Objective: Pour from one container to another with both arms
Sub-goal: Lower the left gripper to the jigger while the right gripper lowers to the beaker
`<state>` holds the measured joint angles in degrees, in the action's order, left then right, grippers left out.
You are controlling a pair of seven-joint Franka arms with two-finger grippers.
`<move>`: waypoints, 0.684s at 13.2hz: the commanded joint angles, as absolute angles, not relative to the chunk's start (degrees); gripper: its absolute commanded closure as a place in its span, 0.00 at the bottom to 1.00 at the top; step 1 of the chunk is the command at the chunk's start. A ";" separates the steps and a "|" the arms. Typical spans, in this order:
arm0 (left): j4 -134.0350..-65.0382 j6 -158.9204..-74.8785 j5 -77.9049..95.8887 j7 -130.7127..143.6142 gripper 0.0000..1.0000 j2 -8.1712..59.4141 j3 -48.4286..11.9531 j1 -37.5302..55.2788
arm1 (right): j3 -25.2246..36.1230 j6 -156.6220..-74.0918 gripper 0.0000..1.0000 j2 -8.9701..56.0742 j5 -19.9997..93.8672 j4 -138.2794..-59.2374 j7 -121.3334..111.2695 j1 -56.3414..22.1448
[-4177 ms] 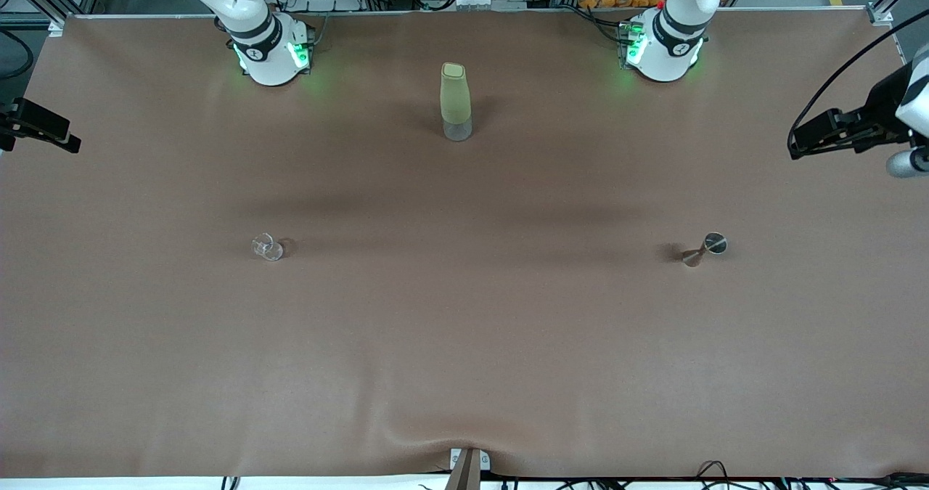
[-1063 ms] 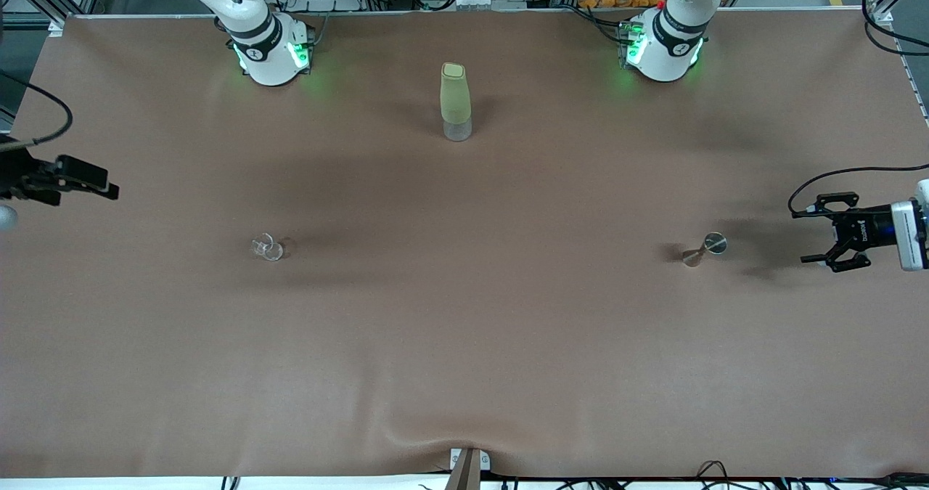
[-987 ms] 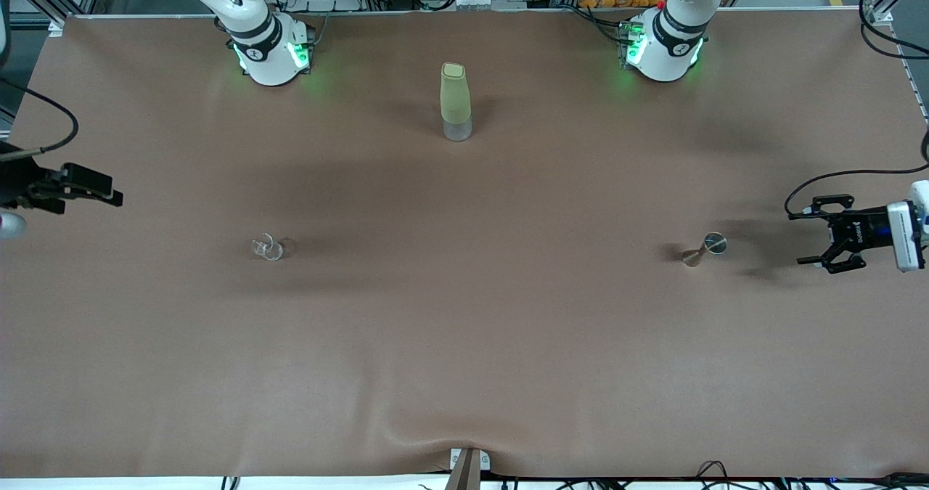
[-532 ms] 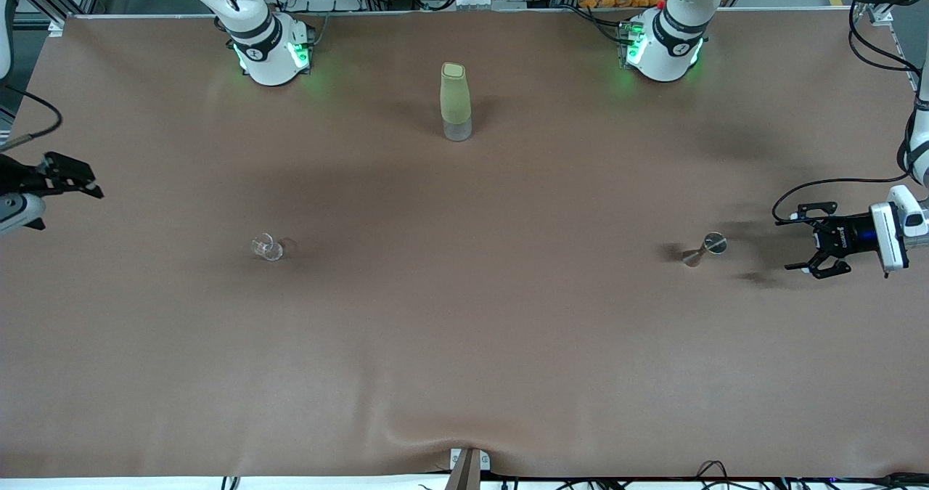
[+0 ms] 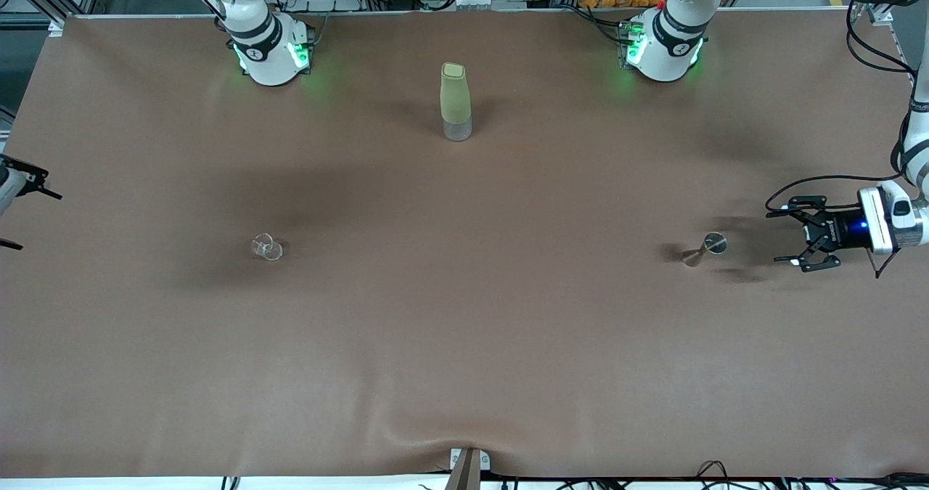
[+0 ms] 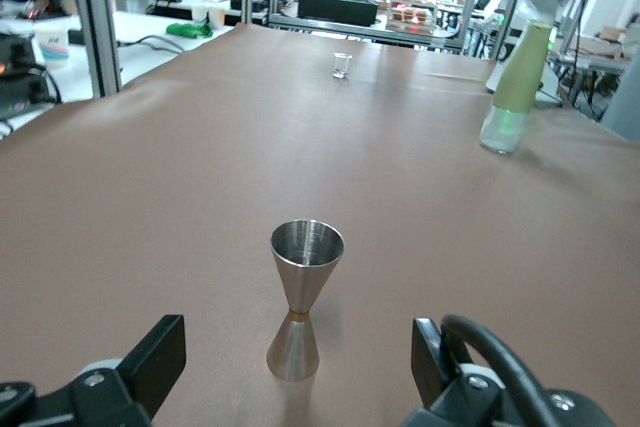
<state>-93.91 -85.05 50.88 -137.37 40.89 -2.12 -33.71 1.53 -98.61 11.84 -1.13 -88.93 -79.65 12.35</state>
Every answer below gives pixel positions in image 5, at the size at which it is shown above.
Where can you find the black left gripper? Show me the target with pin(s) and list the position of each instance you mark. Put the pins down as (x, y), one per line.
(842, 231)

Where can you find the steel double jigger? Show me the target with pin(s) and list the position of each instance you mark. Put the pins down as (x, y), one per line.
(715, 243)

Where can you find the clear glass beaker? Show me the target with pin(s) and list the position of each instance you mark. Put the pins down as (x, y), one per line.
(268, 248)

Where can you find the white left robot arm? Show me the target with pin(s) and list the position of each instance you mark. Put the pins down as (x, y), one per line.
(668, 54)

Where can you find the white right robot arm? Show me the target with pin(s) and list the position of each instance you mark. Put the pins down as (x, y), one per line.
(268, 65)

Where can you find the brown table mat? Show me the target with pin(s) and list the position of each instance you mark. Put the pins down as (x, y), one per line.
(464, 330)

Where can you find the tall pale green bottle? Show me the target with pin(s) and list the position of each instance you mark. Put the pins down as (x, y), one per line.
(455, 98)

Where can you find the white corner bracket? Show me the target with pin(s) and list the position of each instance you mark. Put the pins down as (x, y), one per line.
(880, 15)
(56, 27)

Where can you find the white mount bracket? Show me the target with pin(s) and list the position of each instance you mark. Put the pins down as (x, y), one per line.
(485, 462)

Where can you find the brown camera mount post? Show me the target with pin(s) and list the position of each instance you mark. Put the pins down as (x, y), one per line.
(464, 475)

